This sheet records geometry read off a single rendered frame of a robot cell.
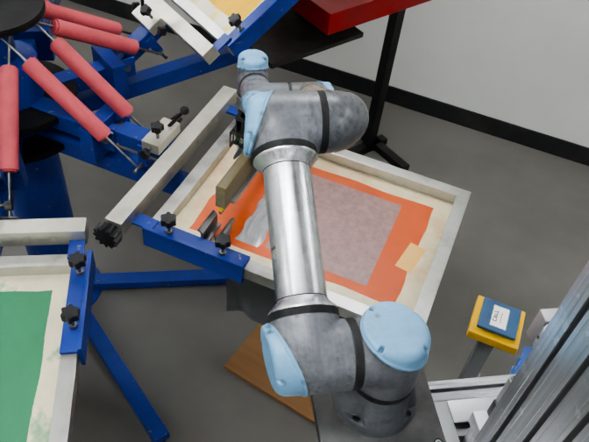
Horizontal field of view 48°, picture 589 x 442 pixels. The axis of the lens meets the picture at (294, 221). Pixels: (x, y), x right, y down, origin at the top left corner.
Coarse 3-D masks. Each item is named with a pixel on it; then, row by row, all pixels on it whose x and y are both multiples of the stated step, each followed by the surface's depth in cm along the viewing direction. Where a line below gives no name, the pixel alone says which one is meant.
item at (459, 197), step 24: (216, 144) 206; (360, 168) 207; (384, 168) 204; (192, 192) 193; (432, 192) 202; (456, 192) 200; (456, 216) 193; (432, 264) 179; (432, 288) 174; (360, 312) 166
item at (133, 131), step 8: (120, 128) 199; (128, 128) 199; (136, 128) 199; (144, 128) 200; (120, 136) 198; (128, 136) 197; (136, 136) 197; (144, 136) 197; (120, 144) 201; (128, 144) 199; (136, 144) 198
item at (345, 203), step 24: (312, 168) 207; (264, 192) 198; (336, 192) 200; (360, 192) 201; (384, 192) 202; (336, 216) 193; (360, 216) 194; (384, 216) 195; (408, 216) 196; (384, 240) 188; (408, 240) 189
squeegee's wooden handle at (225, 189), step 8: (240, 160) 178; (248, 160) 180; (232, 168) 176; (240, 168) 176; (248, 168) 182; (224, 176) 174; (232, 176) 174; (240, 176) 178; (224, 184) 171; (232, 184) 174; (240, 184) 180; (216, 192) 172; (224, 192) 171; (232, 192) 176; (216, 200) 174; (224, 200) 173; (224, 208) 175
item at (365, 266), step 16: (208, 208) 191; (240, 208) 192; (256, 208) 193; (224, 224) 188; (240, 224) 188; (320, 224) 191; (320, 240) 186; (336, 240) 187; (352, 240) 187; (368, 240) 188; (336, 256) 183; (352, 256) 183; (368, 256) 184; (384, 256) 184; (400, 256) 185; (336, 272) 179; (352, 272) 179; (368, 272) 180; (384, 272) 180; (400, 272) 181; (352, 288) 176; (368, 288) 176; (384, 288) 177; (400, 288) 177
